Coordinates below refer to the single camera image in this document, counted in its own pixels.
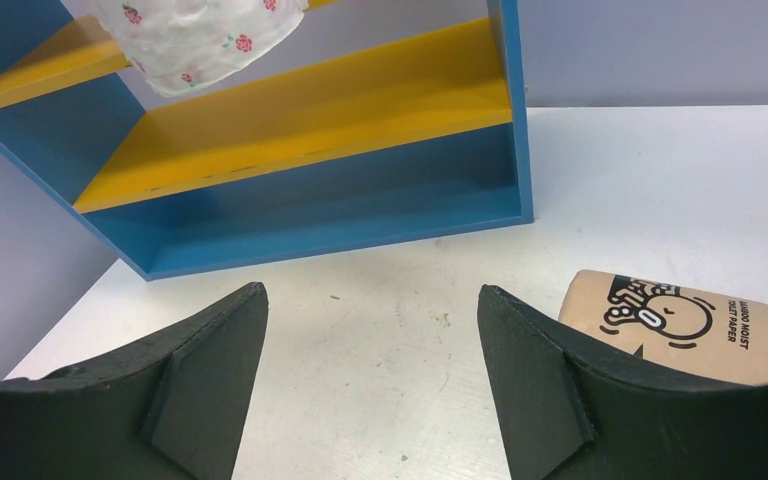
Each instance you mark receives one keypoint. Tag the white floral paper roll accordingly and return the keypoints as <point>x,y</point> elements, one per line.
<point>181,46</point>

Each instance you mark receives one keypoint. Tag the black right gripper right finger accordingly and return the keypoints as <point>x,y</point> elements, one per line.
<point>572,407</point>

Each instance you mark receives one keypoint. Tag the blue pink yellow shelf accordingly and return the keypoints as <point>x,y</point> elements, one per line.
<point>421,137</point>

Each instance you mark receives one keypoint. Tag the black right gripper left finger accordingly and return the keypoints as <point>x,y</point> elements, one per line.
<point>170,405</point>

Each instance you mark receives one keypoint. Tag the brown cartoon paper roll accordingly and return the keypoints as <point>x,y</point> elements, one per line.
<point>698,332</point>

